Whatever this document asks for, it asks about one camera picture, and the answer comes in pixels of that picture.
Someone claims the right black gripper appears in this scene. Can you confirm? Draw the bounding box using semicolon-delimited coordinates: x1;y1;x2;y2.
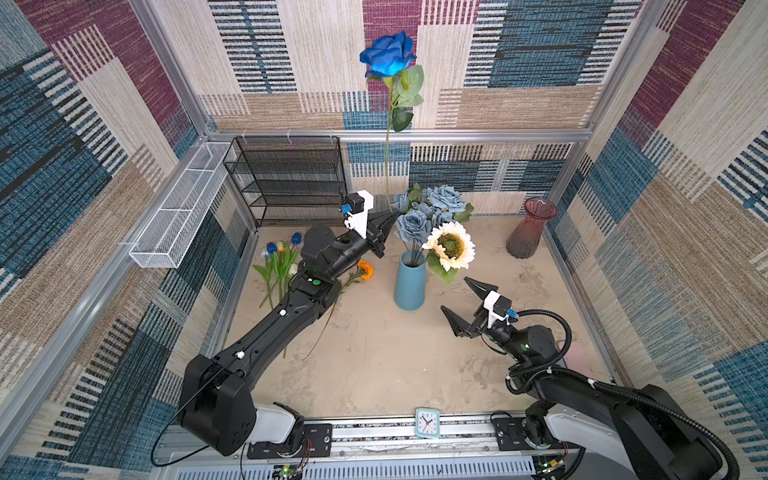
441;277;525;362

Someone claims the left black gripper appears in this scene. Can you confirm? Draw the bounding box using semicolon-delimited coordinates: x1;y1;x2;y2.
324;210;396;284

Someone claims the orange marigold flower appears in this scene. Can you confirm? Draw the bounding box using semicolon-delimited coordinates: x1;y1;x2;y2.
302;260;374;361

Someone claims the pale blue rose bouquet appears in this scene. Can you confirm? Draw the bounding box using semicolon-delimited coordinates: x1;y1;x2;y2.
390;183;474;267

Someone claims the teal ceramic vase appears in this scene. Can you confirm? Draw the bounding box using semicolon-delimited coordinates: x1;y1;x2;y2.
394;250;427;311

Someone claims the cream sunflower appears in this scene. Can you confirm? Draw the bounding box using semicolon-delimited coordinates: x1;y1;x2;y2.
422;221;475;285

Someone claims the bright blue rose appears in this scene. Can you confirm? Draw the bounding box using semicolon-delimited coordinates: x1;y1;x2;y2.
359;31;425;203

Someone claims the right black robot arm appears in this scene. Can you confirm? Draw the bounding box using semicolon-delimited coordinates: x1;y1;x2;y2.
441;278;741;479

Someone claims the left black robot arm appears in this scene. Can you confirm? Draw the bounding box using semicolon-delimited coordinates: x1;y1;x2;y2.
177;212;398;456

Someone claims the red ribbed glass vase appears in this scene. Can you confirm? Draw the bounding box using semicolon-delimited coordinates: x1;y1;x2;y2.
506;198;558;259

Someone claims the tulip bunch with green leaves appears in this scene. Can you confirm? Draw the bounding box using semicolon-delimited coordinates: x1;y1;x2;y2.
252;232;304;360

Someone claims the small teal alarm clock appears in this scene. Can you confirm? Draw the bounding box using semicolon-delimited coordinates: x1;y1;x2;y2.
414;408;440;439

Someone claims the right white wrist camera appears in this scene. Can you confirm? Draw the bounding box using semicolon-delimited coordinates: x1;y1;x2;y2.
483;290;519;329

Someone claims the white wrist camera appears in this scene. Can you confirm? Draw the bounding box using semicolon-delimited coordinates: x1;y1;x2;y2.
340;190;374;239
483;290;519;329

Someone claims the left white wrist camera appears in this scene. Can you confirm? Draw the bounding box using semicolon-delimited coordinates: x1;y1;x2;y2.
340;190;374;239

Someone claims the black wire shelf rack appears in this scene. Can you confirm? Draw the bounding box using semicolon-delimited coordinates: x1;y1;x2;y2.
223;136;348;227

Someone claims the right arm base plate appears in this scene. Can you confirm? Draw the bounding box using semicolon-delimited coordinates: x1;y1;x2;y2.
489;411;582;453

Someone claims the aluminium front rail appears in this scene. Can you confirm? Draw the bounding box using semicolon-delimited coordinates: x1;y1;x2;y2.
152;412;667;480

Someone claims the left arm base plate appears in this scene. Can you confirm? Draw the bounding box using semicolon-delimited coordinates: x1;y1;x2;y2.
246;423;333;460

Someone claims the white mesh wall basket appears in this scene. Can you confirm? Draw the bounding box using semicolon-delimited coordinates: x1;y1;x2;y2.
129;142;230;269

